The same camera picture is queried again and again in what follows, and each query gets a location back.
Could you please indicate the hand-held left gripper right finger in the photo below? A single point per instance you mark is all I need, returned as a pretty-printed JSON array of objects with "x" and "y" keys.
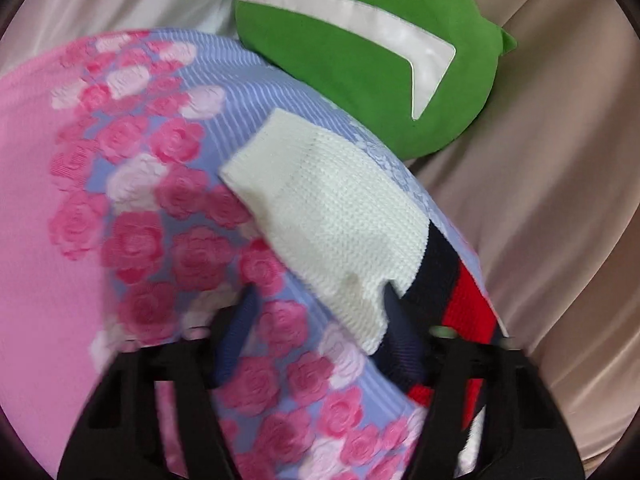
[{"x": 400, "y": 332}]

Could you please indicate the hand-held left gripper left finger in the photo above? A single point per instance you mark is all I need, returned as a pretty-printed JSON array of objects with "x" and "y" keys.
[{"x": 246, "y": 312}]

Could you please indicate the white knit sweater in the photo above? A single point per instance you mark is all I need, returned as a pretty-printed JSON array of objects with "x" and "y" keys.
[{"x": 332, "y": 220}]

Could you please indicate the pink blue floral blanket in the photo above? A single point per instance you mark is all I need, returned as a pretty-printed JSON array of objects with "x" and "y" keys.
[{"x": 150, "y": 220}]

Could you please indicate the beige bed sheet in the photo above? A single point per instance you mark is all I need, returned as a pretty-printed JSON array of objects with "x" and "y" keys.
[{"x": 540, "y": 170}]

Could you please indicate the green cloth with white stripe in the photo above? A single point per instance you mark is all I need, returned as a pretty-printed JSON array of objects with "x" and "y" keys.
[{"x": 360, "y": 45}]

